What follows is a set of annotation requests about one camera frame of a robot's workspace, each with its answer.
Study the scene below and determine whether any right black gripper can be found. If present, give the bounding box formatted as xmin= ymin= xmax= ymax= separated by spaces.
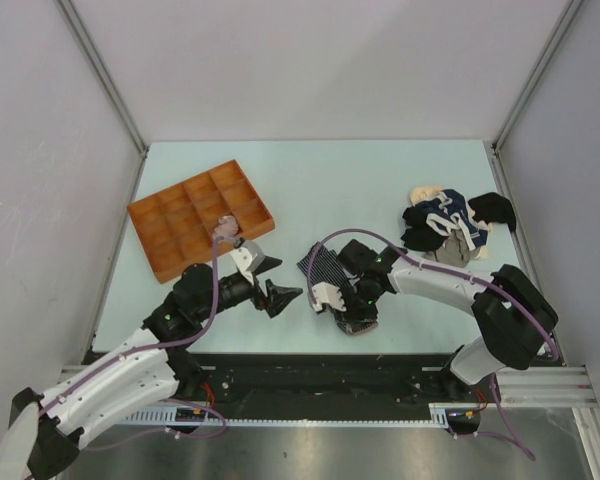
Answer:
xmin=329 ymin=280 xmax=384 ymax=331

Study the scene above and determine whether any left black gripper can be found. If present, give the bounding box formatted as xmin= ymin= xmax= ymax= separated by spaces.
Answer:
xmin=194 ymin=255 xmax=301 ymax=321

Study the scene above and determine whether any striped navy underwear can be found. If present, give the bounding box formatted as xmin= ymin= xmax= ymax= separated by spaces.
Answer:
xmin=297 ymin=244 xmax=378 ymax=335

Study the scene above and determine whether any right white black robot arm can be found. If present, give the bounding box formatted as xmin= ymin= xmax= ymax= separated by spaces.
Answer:
xmin=337 ymin=240 xmax=558 ymax=401

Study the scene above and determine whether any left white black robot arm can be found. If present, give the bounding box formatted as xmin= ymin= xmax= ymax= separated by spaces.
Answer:
xmin=0 ymin=248 xmax=303 ymax=479

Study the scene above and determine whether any grey underwear in pile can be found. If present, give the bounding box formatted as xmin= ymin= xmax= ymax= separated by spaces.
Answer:
xmin=424 ymin=235 xmax=476 ymax=268

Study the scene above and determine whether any cream underwear in pile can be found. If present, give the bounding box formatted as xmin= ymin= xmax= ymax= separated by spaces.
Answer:
xmin=409 ymin=185 xmax=444 ymax=205

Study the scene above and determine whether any navy white underwear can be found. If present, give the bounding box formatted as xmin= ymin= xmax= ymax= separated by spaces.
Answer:
xmin=401 ymin=188 xmax=489 ymax=252

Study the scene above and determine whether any black underwear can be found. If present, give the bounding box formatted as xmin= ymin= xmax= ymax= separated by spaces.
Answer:
xmin=468 ymin=192 xmax=517 ymax=233

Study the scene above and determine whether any orange compartment tray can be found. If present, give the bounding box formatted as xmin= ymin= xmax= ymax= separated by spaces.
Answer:
xmin=127 ymin=160 xmax=275 ymax=284

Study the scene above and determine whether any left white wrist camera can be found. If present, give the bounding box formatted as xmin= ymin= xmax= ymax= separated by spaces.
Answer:
xmin=229 ymin=238 xmax=266 ymax=283

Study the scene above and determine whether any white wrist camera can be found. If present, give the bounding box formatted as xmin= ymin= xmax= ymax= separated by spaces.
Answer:
xmin=309 ymin=282 xmax=347 ymax=313
xmin=229 ymin=238 xmax=266 ymax=283

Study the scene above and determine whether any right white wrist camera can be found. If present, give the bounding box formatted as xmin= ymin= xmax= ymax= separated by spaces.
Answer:
xmin=309 ymin=282 xmax=347 ymax=313

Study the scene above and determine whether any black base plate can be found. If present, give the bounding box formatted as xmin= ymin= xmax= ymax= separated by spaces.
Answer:
xmin=173 ymin=354 xmax=499 ymax=424

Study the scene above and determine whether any white slotted cable duct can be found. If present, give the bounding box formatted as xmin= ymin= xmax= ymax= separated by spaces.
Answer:
xmin=118 ymin=403 xmax=482 ymax=433

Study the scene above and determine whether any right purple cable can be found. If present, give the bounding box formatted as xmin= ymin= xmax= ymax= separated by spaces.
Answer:
xmin=305 ymin=228 xmax=561 ymax=461

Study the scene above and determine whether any left aluminium frame post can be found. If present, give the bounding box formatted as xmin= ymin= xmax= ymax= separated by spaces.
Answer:
xmin=54 ymin=0 xmax=149 ymax=159

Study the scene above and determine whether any aluminium frame post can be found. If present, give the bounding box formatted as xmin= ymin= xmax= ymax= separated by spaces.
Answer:
xmin=54 ymin=0 xmax=149 ymax=159
xmin=489 ymin=0 xmax=586 ymax=154

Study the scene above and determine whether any right aluminium frame post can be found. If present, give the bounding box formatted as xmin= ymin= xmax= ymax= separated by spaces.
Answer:
xmin=489 ymin=0 xmax=586 ymax=154

